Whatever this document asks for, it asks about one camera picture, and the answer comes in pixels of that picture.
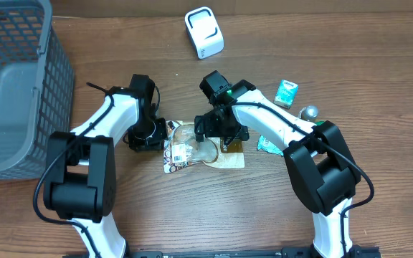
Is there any white red snack packet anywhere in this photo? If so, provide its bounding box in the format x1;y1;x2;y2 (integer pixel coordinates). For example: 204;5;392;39
163;120;193;173

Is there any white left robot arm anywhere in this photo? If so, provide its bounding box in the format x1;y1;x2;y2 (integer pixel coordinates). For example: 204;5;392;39
33;74;167;257

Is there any yellow oil bottle silver cap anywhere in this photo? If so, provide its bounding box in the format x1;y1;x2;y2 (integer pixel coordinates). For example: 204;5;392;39
298;105;319;123

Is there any clear brown snack bag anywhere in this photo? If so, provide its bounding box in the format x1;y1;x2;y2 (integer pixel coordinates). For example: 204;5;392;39
175;125;245;169

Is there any teal large tissue pack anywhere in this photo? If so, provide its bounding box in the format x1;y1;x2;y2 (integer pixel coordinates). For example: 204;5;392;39
257;135;283;156

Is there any small Kleenex tissue pack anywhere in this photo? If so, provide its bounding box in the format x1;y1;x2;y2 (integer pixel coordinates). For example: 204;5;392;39
274;80;298;109

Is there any white barcode scanner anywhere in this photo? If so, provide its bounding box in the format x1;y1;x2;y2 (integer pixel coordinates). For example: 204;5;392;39
184;6;224;59

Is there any grey plastic mesh basket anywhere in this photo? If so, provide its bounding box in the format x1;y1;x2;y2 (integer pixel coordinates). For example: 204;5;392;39
0;0;75;179

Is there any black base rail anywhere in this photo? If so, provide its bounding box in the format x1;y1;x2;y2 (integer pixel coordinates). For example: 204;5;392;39
62;245;382;258

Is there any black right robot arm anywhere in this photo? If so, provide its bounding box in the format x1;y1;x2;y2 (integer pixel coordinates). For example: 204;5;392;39
194;71;361;257

